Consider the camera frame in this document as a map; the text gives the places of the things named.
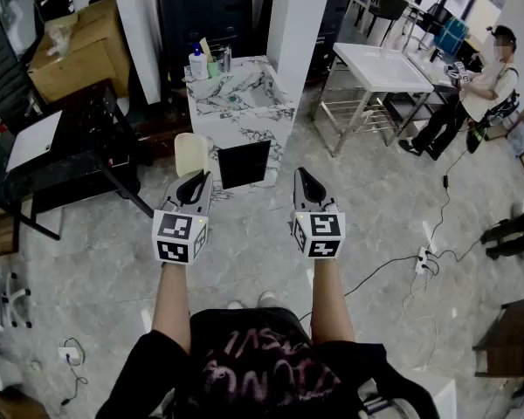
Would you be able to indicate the person's black printed t-shirt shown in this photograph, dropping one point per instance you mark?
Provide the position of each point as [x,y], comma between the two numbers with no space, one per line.
[253,365]

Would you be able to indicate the person's left leg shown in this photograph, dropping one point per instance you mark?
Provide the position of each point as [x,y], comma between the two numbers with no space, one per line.
[236,305]

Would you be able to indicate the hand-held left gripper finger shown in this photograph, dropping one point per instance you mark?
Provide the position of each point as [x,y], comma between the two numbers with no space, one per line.
[177,190]
[206,194]

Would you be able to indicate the brown wooden stool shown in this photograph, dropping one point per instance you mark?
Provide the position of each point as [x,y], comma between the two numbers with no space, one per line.
[515,334]

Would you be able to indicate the white chair base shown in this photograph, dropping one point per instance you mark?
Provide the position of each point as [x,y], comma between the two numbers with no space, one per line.
[13,297]

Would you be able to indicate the cream flat tool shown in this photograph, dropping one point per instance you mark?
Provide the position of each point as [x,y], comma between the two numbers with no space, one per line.
[206,48]

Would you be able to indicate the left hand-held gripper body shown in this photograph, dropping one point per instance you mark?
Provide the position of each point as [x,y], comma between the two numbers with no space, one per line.
[179,238]

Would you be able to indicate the dark chair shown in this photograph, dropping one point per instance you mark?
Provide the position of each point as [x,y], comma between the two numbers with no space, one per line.
[390,9]

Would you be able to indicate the black table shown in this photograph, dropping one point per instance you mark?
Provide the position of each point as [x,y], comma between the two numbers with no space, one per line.
[87,146]

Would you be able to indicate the white board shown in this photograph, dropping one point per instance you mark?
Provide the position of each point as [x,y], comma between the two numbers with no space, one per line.
[35,142]

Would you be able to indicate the white power strip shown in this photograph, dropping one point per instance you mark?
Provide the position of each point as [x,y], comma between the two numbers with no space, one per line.
[67,354]
[421,260]

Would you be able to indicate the person's left forearm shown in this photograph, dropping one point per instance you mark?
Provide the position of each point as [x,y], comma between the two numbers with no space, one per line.
[171,304]

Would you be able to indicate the black cabinet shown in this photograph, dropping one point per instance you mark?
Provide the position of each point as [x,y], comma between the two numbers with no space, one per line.
[209,20]

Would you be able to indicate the small white basin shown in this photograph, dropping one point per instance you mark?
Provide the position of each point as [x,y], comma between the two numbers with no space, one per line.
[432,70]

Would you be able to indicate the white pump bottle blue cap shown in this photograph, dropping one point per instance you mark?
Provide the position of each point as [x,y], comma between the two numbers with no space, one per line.
[198,66]

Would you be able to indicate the person's right leg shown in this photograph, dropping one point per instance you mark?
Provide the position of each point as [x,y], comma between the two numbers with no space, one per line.
[268,298]

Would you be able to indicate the cardboard box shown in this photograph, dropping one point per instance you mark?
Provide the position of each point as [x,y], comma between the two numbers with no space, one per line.
[87,55]

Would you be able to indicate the marble sink cabinet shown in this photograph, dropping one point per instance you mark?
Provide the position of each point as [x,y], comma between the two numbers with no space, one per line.
[240,116]

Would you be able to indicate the person's right forearm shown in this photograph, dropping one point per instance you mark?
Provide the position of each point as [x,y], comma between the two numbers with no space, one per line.
[331,299]

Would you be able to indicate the black office chair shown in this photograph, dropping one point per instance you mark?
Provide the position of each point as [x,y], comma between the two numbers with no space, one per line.
[500,111]

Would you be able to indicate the person's leg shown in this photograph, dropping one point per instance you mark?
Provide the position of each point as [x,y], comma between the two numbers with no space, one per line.
[236,305]
[268,298]

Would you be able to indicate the chrome faucet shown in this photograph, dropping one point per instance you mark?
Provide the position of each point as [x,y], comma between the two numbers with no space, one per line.
[226,59]

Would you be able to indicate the pale green cup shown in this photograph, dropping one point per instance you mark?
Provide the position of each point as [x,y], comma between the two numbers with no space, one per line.
[213,69]

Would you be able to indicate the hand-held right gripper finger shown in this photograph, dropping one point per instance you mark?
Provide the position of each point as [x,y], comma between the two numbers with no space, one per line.
[298,190]
[325,194]

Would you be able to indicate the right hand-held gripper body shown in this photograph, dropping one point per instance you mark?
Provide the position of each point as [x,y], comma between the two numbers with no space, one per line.
[321,234]

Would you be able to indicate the blue bin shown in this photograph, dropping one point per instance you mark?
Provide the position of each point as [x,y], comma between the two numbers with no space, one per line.
[452,35]

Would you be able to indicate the metal basin stand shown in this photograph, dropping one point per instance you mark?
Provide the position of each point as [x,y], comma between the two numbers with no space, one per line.
[353,116]

